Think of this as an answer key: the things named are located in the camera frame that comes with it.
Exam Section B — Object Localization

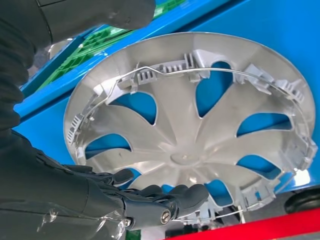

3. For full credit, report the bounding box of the black round stool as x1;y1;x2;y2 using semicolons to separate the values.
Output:
284;188;320;215

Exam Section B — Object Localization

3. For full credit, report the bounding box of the red barrier belt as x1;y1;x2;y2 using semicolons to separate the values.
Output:
165;207;320;240

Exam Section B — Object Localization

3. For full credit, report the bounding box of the blue metal shelf rack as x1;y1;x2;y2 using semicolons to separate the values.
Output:
14;0;320;195

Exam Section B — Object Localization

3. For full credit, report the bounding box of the green plastic crate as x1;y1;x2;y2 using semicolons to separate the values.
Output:
37;0;187;90

